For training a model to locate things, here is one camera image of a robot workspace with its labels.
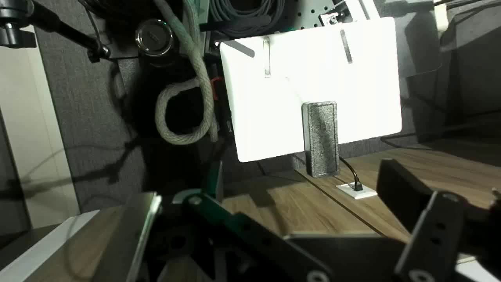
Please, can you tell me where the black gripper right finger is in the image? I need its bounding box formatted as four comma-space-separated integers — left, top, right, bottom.
375, 159, 501, 282

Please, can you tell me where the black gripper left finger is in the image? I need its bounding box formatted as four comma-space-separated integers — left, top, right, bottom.
176, 189, 334, 282

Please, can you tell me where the black felt whiteboard eraser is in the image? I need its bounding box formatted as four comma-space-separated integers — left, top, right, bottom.
300, 101, 339, 177

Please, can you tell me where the metal tripod pole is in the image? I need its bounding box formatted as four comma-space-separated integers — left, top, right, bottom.
0, 0, 110, 62

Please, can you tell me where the white wall socket plate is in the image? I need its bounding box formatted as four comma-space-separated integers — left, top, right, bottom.
337, 181, 377, 200

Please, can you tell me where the white braided rope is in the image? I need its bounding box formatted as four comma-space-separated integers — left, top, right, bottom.
151, 0, 218, 147

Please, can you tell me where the coiled grey cable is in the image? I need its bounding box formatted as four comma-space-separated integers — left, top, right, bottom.
208, 0, 287, 31

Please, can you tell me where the black camera lens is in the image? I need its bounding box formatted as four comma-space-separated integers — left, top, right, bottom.
134, 18, 175, 58

